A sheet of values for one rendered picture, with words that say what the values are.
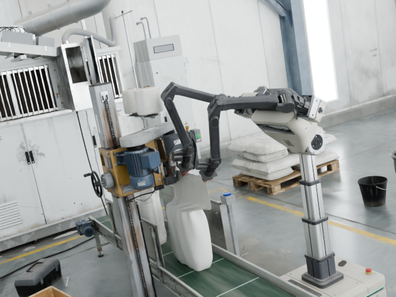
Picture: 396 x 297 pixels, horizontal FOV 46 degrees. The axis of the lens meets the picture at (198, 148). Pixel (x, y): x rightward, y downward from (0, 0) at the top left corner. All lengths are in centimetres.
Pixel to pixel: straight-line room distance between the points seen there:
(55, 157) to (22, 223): 84
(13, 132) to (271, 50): 499
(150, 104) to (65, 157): 300
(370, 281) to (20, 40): 406
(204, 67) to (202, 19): 79
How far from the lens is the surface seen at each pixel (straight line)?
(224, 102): 240
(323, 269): 321
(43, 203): 578
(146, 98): 289
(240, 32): 842
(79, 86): 526
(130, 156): 289
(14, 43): 530
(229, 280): 317
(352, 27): 1024
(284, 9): 880
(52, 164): 574
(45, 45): 543
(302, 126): 273
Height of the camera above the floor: 184
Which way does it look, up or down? 11 degrees down
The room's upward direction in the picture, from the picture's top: 10 degrees counter-clockwise
